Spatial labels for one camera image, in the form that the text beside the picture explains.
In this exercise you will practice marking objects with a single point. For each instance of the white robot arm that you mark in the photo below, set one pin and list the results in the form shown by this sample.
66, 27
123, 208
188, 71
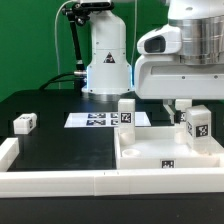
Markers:
183, 59

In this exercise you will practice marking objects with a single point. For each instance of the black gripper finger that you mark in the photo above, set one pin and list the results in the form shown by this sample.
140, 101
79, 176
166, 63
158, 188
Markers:
168, 104

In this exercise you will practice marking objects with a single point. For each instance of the white U-shaped fence wall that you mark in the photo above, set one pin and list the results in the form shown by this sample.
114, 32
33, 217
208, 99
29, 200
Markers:
102, 182

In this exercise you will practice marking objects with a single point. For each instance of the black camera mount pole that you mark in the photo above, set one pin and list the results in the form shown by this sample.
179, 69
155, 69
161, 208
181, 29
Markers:
76, 19

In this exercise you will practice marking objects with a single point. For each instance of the white square tabletop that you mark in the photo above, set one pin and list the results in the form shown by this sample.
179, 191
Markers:
162, 147

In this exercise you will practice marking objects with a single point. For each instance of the white sheet with fiducial tags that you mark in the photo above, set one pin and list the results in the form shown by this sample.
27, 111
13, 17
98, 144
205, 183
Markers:
103, 119

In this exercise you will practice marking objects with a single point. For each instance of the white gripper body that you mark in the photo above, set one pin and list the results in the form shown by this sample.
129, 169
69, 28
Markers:
165, 77

